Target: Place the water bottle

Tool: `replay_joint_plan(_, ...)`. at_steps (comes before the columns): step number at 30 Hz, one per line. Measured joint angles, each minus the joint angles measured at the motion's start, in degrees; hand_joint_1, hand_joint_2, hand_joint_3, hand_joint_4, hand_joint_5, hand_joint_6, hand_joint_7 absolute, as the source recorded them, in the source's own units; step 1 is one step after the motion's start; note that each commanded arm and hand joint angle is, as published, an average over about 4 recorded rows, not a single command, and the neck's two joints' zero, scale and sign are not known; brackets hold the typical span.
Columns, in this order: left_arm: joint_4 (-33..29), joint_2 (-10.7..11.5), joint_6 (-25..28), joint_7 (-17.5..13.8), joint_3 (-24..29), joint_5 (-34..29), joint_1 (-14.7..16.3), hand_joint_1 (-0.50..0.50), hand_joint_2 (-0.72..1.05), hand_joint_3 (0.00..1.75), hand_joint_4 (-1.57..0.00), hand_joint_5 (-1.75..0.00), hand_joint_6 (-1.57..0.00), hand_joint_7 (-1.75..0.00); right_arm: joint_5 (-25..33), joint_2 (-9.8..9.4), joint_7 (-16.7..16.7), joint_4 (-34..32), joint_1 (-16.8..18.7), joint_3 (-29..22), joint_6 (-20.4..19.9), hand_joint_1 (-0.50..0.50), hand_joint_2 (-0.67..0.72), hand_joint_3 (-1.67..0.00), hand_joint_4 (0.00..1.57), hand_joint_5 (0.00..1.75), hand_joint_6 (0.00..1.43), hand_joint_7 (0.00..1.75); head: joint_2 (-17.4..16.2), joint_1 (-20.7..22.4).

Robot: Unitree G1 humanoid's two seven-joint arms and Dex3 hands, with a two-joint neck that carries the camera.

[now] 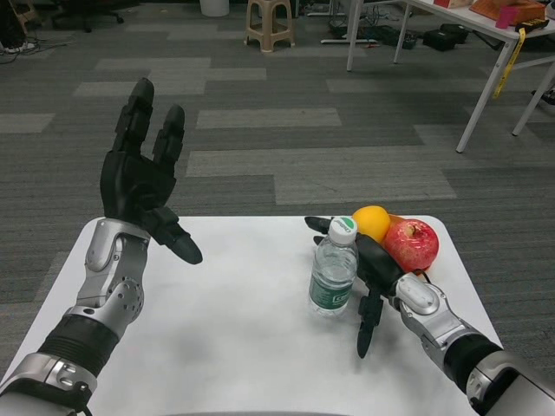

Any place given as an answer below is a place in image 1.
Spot beige plastic stool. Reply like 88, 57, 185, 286
244, 0, 297, 54

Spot orange round plate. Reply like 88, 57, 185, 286
387, 212, 435, 275

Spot pink cup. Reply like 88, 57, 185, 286
497, 5, 519, 28

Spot clear plastic water bottle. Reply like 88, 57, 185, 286
308, 216, 359, 318

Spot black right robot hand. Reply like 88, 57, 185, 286
304, 215, 407, 359

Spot white power strip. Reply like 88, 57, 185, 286
0, 41, 36, 55

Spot black office chair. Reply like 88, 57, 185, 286
55, 0, 126, 34

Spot white waste bin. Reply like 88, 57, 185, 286
199, 0, 231, 15

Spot black floor power adapters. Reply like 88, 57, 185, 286
363, 24, 420, 49

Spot silver robot chest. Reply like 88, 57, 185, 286
166, 409, 363, 416

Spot red apple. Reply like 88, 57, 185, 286
383, 218, 441, 273

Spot white desk foot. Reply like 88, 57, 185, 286
320, 37, 379, 46

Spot orange tray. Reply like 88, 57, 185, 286
470, 0, 545, 21

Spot white background table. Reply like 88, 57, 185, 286
345, 0, 555, 154

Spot black box on floor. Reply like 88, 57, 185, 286
422, 23, 470, 53

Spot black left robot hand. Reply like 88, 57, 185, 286
98, 77, 204, 264

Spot yellow orange fruit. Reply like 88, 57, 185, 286
350, 205, 392, 245

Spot yellow measuring tape strip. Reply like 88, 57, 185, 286
492, 26, 528, 101

